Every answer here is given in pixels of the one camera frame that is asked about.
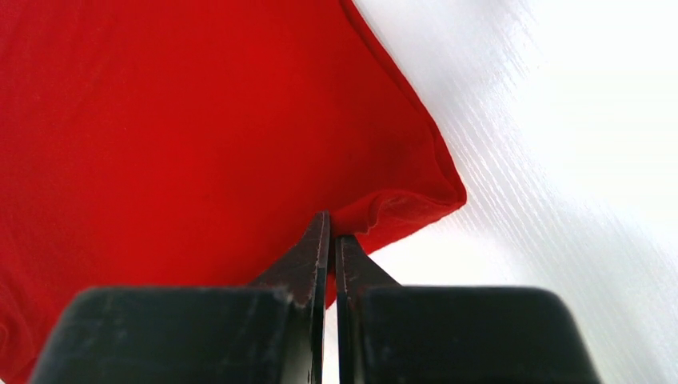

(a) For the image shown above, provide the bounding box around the red t shirt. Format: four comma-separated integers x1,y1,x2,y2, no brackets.
1,1,467,383

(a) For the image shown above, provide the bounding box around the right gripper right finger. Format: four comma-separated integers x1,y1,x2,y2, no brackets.
334,236,600,383

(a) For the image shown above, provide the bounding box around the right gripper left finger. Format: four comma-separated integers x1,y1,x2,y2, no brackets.
30,212,331,383

